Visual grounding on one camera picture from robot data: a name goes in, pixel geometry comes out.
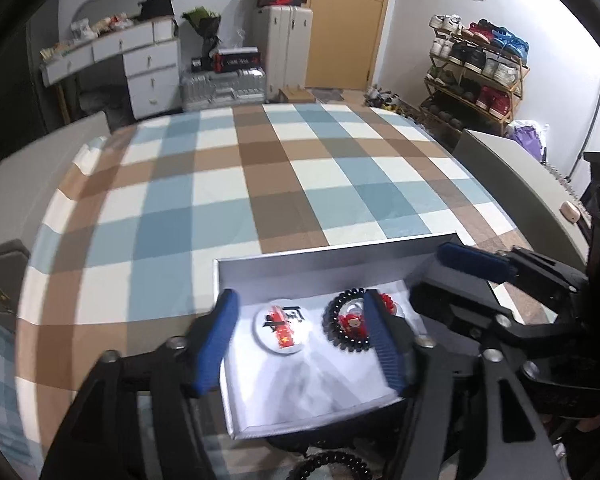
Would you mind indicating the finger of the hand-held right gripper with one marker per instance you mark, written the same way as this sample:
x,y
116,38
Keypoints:
x,y
475,260
455,305

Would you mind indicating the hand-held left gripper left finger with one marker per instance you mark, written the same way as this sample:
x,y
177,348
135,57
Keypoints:
x,y
215,340

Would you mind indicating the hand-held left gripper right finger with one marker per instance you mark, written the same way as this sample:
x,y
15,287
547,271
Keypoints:
x,y
386,347

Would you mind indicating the red figurine charm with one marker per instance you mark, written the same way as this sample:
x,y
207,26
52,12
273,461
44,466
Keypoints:
x,y
351,322

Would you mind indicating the white round printed badge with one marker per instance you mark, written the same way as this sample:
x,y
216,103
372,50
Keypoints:
x,y
280,330

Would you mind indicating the silver jewelry box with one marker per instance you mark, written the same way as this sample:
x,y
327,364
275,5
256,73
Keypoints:
x,y
290,395

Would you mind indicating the red flower clear ornament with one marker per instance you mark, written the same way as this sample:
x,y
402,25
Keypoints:
x,y
389,304

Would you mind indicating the grey plain cabinet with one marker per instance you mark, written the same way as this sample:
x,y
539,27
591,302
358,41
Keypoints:
x,y
505,170

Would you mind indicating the small pink case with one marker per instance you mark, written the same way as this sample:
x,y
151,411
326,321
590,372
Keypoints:
x,y
570,211

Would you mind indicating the grey ribbed panel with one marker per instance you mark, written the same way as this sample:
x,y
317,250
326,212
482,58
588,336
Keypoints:
x,y
562,180

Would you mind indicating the purple bag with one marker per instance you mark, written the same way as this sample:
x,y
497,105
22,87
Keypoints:
x,y
527,137

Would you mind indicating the wooden shoe rack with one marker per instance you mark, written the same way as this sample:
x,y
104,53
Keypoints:
x,y
515,97

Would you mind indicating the brown blue checked blanket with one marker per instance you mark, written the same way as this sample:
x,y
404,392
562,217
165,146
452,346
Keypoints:
x,y
280,185

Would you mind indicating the heap of loose slippers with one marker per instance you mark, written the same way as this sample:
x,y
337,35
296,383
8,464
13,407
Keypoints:
x,y
382,99

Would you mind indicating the long curved stick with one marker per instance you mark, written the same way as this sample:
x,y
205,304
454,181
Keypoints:
x,y
596,110

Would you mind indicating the group of assorted shoes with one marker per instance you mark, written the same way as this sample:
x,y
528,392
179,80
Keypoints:
x,y
472,57

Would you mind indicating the teal checked cloth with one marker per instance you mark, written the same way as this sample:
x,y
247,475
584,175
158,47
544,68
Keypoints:
x,y
0,385

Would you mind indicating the grey door mat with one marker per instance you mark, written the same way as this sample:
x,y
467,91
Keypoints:
x,y
327,94

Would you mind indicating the grey drawer cabinet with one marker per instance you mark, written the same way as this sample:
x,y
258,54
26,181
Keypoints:
x,y
40,175

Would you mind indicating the small cardboard box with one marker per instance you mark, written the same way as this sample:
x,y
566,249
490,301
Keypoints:
x,y
297,95

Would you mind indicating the silver ribbed suitcase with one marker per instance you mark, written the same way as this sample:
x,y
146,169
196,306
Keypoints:
x,y
222,87

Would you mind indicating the grey cloth bundle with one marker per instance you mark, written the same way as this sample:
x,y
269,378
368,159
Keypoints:
x,y
102,105

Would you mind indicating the wooden door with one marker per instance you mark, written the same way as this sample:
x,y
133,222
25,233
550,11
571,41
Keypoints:
x,y
345,25

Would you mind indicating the black red shoebox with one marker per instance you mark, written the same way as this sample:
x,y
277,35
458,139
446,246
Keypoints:
x,y
235,59

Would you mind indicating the white dressing table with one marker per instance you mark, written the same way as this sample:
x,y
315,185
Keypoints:
x,y
150,65

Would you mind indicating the white upright suitcase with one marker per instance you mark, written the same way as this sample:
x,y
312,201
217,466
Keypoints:
x,y
282,45

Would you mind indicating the dark wrapped bouquet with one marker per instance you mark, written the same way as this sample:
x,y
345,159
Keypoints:
x,y
202,25

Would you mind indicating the pile of small toiletries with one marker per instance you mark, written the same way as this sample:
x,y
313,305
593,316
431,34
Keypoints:
x,y
90,27

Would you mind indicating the arched mirror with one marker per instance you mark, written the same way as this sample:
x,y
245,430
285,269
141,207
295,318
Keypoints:
x,y
105,2

